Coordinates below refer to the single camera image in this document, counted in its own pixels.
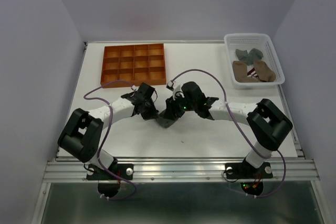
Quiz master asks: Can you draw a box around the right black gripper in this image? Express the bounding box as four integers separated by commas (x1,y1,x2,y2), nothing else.
162,92,196,121

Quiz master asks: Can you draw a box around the white plastic basket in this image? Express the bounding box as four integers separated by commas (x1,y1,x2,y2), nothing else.
224,33,285,89

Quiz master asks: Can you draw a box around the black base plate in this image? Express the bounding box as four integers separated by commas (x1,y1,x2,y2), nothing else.
225,162,273,180
85,164,134,181

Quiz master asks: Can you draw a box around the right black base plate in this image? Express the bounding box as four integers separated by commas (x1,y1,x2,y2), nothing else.
225,162,273,180

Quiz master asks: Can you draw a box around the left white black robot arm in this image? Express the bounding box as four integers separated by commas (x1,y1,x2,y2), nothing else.
58,82,159,179

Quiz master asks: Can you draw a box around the brown sock right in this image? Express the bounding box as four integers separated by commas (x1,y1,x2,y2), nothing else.
254,60,276,82

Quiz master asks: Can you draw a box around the brown sock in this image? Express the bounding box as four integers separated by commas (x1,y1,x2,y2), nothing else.
254,60,276,82
232,61,258,83

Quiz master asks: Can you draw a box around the dark grey sock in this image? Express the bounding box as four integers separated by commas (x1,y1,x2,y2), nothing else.
156,110,179,129

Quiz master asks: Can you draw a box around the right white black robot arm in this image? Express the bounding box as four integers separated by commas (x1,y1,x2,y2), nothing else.
157,81,293,180

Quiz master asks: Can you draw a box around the aluminium rail frame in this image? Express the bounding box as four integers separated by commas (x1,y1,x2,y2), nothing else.
33,40,334,223

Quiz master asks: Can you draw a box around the grey sock pair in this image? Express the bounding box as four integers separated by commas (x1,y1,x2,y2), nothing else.
235,48,264,66

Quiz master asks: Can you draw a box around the orange compartment tray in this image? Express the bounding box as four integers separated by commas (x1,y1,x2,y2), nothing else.
100,44,166,88

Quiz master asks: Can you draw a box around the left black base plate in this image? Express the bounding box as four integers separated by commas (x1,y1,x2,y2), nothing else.
85,164,134,181

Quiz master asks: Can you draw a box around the brown sock left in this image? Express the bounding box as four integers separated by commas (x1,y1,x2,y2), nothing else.
232,61,258,83

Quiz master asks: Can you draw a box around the red white striped sock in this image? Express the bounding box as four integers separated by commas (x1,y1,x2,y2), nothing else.
247,68,260,82

